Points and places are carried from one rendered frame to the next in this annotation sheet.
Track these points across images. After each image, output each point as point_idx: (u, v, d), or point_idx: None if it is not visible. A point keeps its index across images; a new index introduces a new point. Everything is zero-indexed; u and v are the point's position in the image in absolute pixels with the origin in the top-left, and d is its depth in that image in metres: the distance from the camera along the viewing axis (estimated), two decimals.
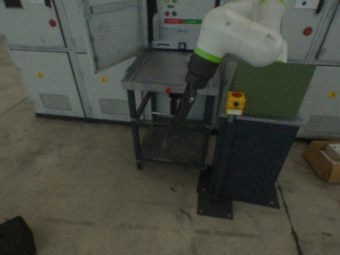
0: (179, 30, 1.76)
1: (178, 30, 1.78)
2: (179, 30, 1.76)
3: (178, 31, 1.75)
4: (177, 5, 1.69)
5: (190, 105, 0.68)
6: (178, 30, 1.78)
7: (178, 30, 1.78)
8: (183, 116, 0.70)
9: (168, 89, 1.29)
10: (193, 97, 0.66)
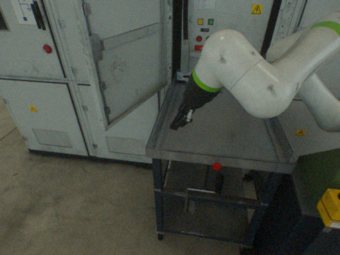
0: None
1: None
2: None
3: None
4: (214, 28, 1.26)
5: None
6: None
7: None
8: None
9: (217, 165, 0.86)
10: None
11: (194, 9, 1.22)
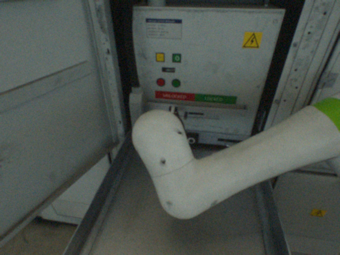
0: (186, 115, 0.85)
1: (185, 112, 0.86)
2: (186, 116, 0.84)
3: (184, 117, 0.83)
4: (183, 68, 0.77)
5: None
6: (184, 112, 0.87)
7: (185, 112, 0.86)
8: None
9: None
10: None
11: (147, 38, 0.73)
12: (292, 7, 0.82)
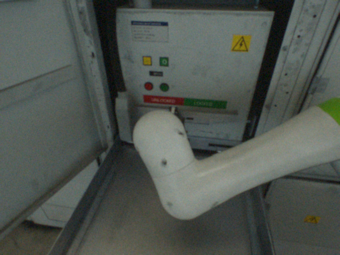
0: (183, 121, 0.82)
1: (182, 118, 0.83)
2: (183, 121, 0.82)
3: None
4: (171, 72, 0.75)
5: None
6: (182, 117, 0.84)
7: (182, 118, 0.83)
8: None
9: None
10: None
11: (133, 41, 0.71)
12: (284, 9, 0.79)
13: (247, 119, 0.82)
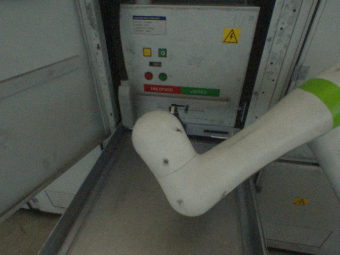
0: (187, 108, 0.89)
1: (186, 105, 0.91)
2: (187, 109, 0.89)
3: (185, 110, 0.88)
4: (169, 62, 0.83)
5: None
6: (185, 105, 0.91)
7: (186, 105, 0.91)
8: None
9: None
10: None
11: (135, 34, 0.79)
12: (272, 6, 0.87)
13: (245, 107, 0.90)
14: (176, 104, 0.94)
